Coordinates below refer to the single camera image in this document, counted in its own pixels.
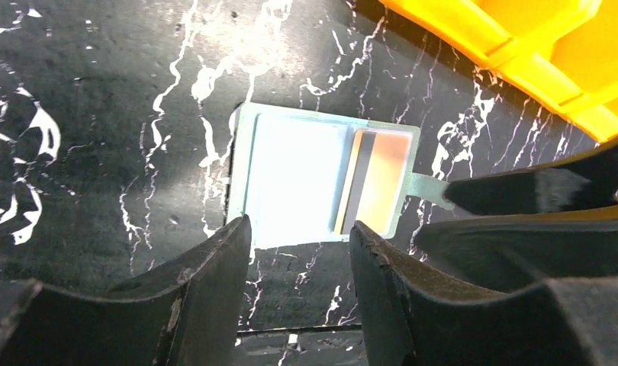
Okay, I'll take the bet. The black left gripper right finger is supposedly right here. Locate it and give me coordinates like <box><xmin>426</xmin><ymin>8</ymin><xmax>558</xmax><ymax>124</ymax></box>
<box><xmin>349</xmin><ymin>222</ymin><xmax>618</xmax><ymax>365</ymax></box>

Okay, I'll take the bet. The orange three-compartment bin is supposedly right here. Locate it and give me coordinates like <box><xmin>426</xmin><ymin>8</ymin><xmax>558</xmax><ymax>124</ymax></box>
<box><xmin>387</xmin><ymin>0</ymin><xmax>618</xmax><ymax>142</ymax></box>

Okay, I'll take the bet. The green card holder wallet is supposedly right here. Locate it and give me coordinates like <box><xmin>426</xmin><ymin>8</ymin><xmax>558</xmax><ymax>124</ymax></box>
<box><xmin>227</xmin><ymin>102</ymin><xmax>453</xmax><ymax>249</ymax></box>

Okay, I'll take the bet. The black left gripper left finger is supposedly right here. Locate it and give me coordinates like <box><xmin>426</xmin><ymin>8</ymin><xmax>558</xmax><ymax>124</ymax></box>
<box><xmin>0</xmin><ymin>216</ymin><xmax>252</xmax><ymax>365</ymax></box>

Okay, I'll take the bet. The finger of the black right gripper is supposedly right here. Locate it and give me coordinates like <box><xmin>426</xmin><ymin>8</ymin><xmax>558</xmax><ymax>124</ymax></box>
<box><xmin>443</xmin><ymin>148</ymin><xmax>618</xmax><ymax>216</ymax></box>
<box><xmin>416</xmin><ymin>215</ymin><xmax>618</xmax><ymax>293</ymax></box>

